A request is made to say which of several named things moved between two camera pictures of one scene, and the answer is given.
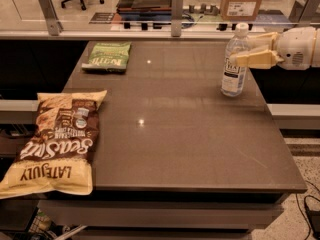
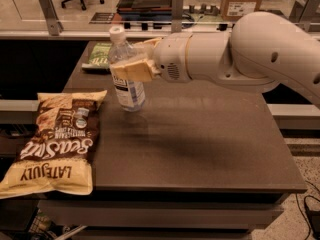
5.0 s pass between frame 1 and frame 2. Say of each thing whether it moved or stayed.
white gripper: moved
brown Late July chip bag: stayed
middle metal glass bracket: stayed
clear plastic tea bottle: moved
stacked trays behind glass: stayed
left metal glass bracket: stayed
